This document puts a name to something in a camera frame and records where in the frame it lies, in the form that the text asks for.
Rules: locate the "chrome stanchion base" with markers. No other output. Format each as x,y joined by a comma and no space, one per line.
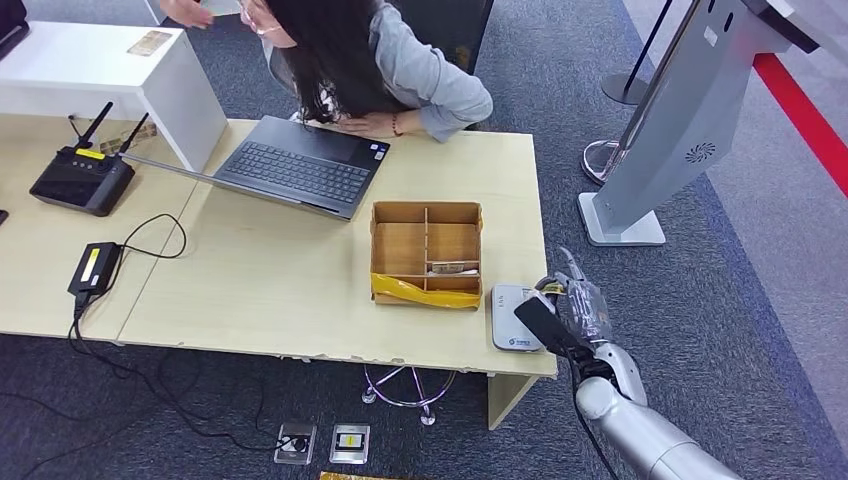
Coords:
599,162

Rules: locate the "floor socket with yellow label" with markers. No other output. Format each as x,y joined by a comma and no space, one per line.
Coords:
349,444

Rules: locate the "silver kiosk stand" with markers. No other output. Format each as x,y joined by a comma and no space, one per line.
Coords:
686,99

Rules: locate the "black power adapter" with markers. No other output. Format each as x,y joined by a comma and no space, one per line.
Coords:
94,267

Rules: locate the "beige card on cabinet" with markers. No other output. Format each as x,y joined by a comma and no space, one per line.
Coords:
149,43

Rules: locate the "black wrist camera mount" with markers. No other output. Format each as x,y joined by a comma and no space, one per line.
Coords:
543,324

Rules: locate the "room key card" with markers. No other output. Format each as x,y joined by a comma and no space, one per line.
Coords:
453,268

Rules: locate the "wooden divided box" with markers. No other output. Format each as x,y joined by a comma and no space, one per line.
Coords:
397,248

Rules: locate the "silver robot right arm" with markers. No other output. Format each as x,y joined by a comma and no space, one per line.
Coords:
636,437

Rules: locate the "grey card reader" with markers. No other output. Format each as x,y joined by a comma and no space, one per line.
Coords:
507,318

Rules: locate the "floor socket with plug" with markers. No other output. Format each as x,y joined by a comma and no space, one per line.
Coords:
295,444

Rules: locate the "light wood side desk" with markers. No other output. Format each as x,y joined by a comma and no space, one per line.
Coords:
33,265

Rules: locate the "white desk cabinet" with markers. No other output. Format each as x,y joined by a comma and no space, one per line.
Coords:
79,69

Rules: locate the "black router with antennas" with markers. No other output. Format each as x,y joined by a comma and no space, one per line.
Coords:
79,182

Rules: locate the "gold floor strip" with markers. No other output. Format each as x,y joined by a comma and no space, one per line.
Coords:
344,477

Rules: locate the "person's left hand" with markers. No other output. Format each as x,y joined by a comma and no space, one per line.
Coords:
368,124

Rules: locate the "black stanchion post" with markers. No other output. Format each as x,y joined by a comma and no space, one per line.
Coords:
623,89

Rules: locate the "grey open laptop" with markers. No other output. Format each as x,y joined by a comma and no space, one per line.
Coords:
298,171

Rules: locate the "chrome stool base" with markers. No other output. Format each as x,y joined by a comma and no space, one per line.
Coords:
424,414

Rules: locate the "cards beneath cabinet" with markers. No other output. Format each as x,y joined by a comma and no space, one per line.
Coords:
142,132

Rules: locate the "person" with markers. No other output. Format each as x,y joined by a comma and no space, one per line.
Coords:
424,73

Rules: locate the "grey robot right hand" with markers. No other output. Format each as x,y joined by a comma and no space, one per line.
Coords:
586,311

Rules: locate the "person's right hand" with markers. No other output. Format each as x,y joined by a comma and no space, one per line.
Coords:
189,12

